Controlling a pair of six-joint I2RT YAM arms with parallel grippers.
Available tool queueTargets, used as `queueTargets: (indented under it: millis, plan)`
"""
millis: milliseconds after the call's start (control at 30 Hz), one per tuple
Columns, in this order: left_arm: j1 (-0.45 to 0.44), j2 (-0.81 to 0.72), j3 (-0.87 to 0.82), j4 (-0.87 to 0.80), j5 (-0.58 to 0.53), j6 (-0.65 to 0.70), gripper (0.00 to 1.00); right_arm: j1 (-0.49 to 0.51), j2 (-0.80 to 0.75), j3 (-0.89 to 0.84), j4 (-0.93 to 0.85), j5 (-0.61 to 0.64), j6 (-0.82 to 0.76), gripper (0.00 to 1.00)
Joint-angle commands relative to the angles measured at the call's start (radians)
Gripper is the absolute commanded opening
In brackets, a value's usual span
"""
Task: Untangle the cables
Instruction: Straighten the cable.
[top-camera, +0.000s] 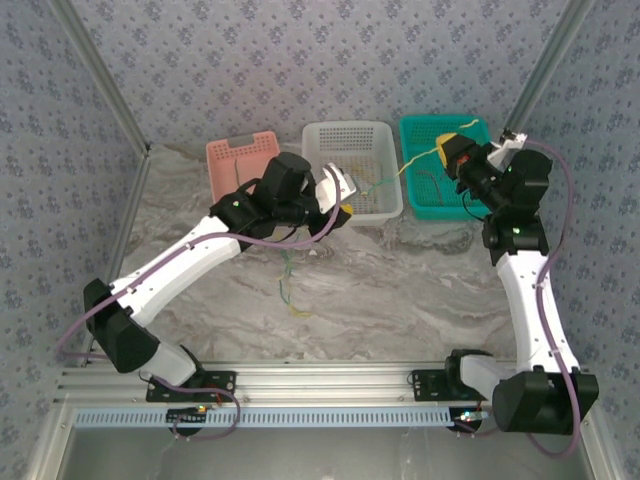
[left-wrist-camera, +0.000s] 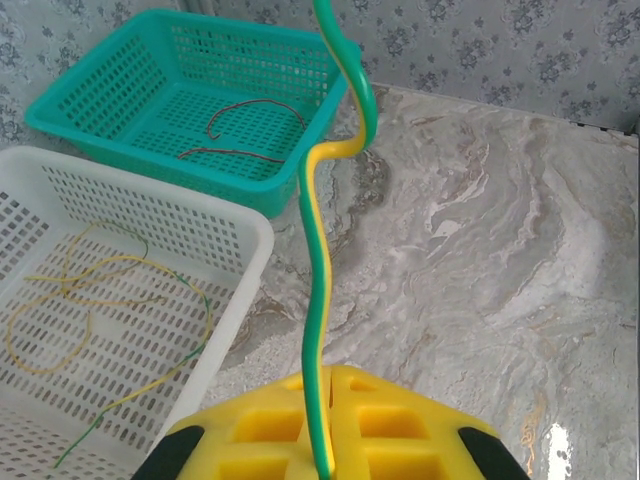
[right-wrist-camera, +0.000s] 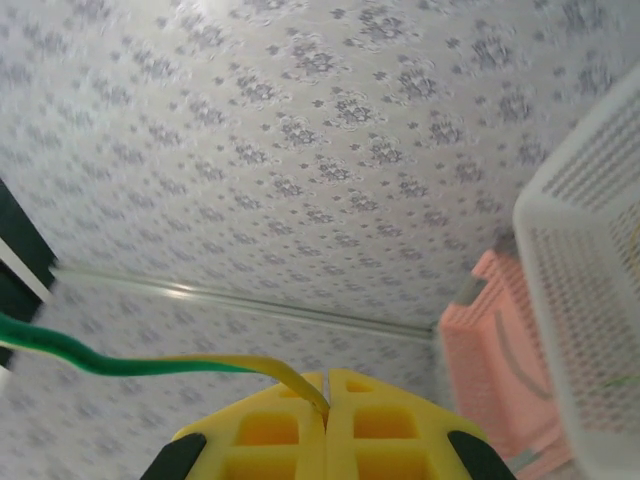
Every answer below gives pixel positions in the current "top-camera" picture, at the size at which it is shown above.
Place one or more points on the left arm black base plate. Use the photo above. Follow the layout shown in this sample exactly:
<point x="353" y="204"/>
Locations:
<point x="225" y="380"/>

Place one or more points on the grey metal lower panel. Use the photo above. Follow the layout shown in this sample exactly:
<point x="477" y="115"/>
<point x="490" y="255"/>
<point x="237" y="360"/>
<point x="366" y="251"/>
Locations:
<point x="325" y="455"/>

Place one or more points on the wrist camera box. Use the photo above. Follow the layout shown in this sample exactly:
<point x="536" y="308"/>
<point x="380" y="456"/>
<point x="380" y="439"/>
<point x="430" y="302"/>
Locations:
<point x="330" y="187"/>
<point x="507" y="147"/>

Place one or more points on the white plastic basket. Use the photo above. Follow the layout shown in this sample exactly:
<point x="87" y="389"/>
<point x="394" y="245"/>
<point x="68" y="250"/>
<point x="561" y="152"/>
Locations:
<point x="340" y="150"/>

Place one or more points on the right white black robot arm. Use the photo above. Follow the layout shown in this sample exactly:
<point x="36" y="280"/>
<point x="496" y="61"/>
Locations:
<point x="530" y="310"/>

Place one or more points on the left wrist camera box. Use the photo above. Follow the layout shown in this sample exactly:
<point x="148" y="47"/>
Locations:
<point x="330" y="187"/>

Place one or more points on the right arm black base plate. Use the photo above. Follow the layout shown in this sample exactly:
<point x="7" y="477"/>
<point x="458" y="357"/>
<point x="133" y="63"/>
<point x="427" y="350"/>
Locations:
<point x="425" y="385"/>

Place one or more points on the small black circuit board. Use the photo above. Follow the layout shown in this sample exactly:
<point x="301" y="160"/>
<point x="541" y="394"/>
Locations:
<point x="182" y="416"/>
<point x="467" y="425"/>

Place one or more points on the teal plastic basket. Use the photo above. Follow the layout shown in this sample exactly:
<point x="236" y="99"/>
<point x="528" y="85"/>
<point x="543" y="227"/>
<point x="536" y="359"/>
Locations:
<point x="425" y="135"/>

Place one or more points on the pink plastic basket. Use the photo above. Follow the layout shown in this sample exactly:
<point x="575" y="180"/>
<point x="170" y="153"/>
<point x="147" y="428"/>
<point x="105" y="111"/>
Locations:
<point x="225" y="160"/>

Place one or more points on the aluminium frame post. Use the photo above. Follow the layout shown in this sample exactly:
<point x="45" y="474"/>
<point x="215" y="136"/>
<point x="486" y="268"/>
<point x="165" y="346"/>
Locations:
<point x="542" y="75"/>
<point x="103" y="75"/>

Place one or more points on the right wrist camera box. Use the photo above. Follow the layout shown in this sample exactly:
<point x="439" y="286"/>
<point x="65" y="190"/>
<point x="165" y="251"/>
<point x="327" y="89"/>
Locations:
<point x="507" y="147"/>

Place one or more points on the aluminium mounting rail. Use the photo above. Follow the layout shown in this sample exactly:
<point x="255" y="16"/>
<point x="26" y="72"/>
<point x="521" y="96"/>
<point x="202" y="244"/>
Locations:
<point x="325" y="382"/>

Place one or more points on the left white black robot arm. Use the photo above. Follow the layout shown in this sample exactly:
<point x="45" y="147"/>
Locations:
<point x="175" y="260"/>

